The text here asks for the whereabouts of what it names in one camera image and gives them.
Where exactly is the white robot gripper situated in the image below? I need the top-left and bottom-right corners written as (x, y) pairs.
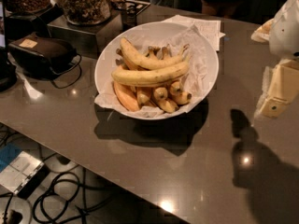
top-left (251, 0), bottom-right (299, 119)

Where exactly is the long front yellow banana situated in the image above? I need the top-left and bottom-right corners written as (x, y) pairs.
top-left (111, 55), bottom-right (191, 88)

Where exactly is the white paper bowl liner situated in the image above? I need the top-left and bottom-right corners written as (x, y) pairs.
top-left (94, 22), bottom-right (218, 120)

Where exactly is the short banana bottom right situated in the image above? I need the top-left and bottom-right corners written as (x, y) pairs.
top-left (168, 80), bottom-right (192, 105)

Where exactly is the short banana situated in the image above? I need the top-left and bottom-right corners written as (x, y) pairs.
top-left (152, 87), bottom-right (178, 113)
top-left (168, 80), bottom-right (192, 105)

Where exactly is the short banana bottom centre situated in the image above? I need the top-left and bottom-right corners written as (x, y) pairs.
top-left (152, 87), bottom-right (178, 113)

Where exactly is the upper curved yellow banana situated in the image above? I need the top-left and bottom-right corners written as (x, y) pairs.
top-left (120, 37), bottom-right (189, 70)

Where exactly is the orange ripe banana left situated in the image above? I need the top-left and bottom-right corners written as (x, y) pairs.
top-left (112, 63), bottom-right (141, 113)

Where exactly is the white oval bowl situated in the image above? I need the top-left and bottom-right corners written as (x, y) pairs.
top-left (94, 22), bottom-right (219, 120)

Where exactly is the white paper napkin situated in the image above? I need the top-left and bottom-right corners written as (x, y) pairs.
top-left (164, 15), bottom-right (225, 51)

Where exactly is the metal stand block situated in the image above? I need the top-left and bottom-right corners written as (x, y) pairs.
top-left (48, 11), bottom-right (122, 59)

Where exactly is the glass jar of granola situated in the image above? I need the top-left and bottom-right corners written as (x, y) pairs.
top-left (58, 0), bottom-right (111, 25)

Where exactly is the black device with label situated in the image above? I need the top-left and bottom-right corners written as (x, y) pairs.
top-left (8, 33), bottom-right (78, 80)

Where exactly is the silver box on floor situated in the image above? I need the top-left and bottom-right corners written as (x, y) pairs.
top-left (0, 151), bottom-right (50, 199)

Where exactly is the black cable of device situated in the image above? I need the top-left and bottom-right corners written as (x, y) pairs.
top-left (46, 53), bottom-right (83, 91)

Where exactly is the black cable on floor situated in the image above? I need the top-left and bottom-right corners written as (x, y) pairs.
top-left (31, 154), bottom-right (125, 224)

